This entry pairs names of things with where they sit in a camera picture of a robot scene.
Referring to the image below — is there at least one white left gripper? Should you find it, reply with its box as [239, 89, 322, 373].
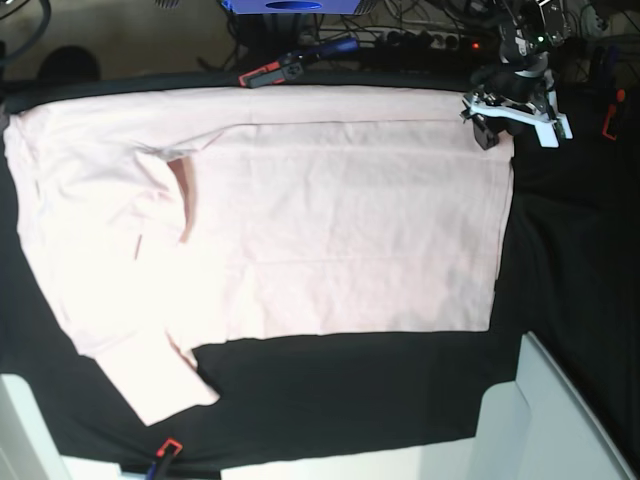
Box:
[460, 69, 573, 150]

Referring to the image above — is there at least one pink T-shirt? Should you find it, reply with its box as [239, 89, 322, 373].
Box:
[3, 86, 514, 425]

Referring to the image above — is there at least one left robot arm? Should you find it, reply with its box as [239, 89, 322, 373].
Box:
[461, 1, 573, 150]

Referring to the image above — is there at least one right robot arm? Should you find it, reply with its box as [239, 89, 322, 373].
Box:
[1, 0, 53, 68]

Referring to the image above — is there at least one red clamp right edge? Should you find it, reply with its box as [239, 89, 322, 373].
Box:
[602, 89, 626, 141]

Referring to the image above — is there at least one red clamp edge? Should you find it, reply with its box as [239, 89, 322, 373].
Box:
[602, 89, 626, 141]
[144, 438, 183, 480]

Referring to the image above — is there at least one black table cloth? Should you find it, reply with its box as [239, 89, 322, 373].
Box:
[1, 87, 639, 470]

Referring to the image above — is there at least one blue box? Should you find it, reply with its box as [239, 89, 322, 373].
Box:
[222, 0, 376, 15]

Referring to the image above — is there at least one red clamp front edge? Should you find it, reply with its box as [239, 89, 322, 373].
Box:
[144, 438, 183, 480]

